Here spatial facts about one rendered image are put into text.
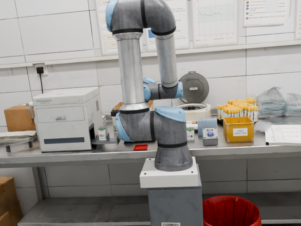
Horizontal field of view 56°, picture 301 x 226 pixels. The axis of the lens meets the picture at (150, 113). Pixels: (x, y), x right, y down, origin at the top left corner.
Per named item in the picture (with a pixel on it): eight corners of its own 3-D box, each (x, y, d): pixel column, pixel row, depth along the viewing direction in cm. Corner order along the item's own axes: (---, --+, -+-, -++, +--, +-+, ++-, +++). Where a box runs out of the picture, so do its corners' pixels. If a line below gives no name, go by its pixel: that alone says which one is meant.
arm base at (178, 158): (189, 172, 102) (187, 145, 101) (149, 171, 107) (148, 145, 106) (195, 159, 117) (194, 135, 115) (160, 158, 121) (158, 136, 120)
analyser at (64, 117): (40, 153, 151) (30, 97, 144) (61, 136, 177) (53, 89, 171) (96, 150, 147) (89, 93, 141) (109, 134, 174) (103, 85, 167)
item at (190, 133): (187, 142, 148) (186, 130, 146) (186, 139, 153) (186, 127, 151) (194, 141, 147) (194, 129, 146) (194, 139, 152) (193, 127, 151)
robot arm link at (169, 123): (187, 143, 104) (185, 107, 102) (151, 145, 105) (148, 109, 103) (187, 136, 115) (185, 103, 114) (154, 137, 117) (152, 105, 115)
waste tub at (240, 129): (226, 143, 142) (226, 123, 139) (222, 135, 155) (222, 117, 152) (254, 142, 140) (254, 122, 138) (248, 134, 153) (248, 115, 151)
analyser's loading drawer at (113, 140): (79, 146, 149) (78, 137, 148) (83, 142, 155) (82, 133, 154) (117, 145, 147) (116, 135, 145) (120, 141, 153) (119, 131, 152)
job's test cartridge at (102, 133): (99, 141, 148) (97, 130, 147) (101, 138, 153) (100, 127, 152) (106, 141, 148) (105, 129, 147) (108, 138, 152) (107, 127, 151)
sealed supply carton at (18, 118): (8, 136, 190) (2, 109, 186) (29, 126, 212) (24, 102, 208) (50, 135, 183) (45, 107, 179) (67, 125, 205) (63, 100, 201)
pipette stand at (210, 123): (198, 139, 152) (197, 120, 150) (198, 135, 158) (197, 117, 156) (217, 138, 150) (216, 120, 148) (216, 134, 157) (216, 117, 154)
